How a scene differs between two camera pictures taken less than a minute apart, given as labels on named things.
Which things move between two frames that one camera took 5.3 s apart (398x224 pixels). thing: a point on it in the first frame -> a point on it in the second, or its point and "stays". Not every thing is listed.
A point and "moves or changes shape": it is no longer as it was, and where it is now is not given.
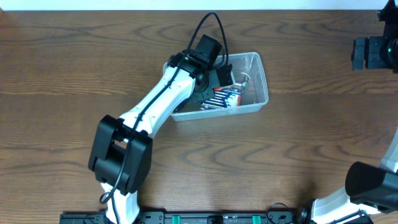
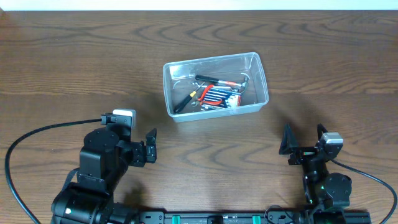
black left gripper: x=198 y=95 -> x=138 y=158
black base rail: x=189 y=218 stays
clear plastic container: x=255 y=94 stays
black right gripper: x=375 y=56 -> x=303 y=154
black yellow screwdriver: x=181 y=105 stays
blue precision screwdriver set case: x=224 y=98 stays
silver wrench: x=239 y=86 moves or changes shape
